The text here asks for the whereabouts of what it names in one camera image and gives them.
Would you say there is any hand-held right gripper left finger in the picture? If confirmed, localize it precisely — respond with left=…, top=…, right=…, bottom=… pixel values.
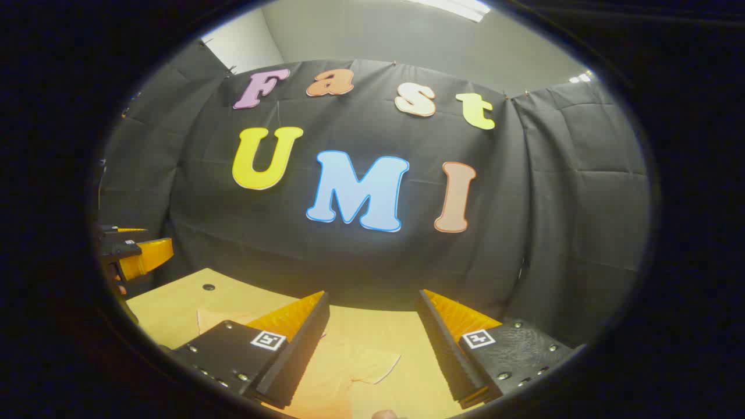
left=169, top=290, right=331, bottom=410

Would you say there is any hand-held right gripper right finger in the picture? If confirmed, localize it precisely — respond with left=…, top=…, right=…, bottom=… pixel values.
left=415, top=288, right=577, bottom=410

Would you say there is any long ceiling light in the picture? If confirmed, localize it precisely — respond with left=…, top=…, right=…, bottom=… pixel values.
left=407, top=0, right=491, bottom=23

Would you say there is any black backdrop cloth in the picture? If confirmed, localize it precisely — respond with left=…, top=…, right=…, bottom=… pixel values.
left=96, top=41, right=651, bottom=350

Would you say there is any orange polo T-shirt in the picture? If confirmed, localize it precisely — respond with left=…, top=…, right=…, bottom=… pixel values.
left=197, top=307, right=402, bottom=419

